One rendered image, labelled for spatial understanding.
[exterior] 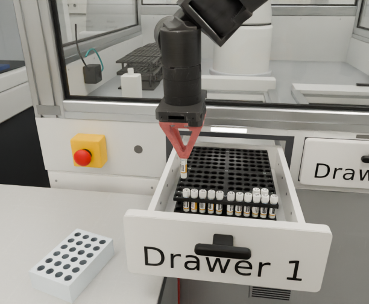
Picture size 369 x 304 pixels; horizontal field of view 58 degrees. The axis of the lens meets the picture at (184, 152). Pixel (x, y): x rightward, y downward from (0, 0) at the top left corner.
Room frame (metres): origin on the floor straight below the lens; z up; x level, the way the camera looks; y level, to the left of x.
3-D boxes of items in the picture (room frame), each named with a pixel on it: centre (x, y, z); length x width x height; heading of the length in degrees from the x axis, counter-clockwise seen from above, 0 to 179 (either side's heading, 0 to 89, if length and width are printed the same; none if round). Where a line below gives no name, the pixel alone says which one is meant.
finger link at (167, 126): (0.51, 0.00, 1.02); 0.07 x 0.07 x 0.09; 81
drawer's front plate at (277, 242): (0.39, -0.06, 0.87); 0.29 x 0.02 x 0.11; 82
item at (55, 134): (1.18, -0.21, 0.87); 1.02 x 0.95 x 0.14; 82
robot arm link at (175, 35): (0.50, 0.01, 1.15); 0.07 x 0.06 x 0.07; 11
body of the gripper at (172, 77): (0.50, 0.00, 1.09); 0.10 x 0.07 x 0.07; 171
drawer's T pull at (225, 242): (0.36, -0.05, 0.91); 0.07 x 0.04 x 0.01; 82
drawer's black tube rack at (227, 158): (0.59, -0.08, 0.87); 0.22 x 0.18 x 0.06; 172
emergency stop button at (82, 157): (0.70, 0.23, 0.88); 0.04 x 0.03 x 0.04; 82
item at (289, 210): (0.59, -0.08, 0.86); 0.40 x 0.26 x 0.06; 172
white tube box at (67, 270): (0.46, 0.20, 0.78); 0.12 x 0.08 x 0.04; 157
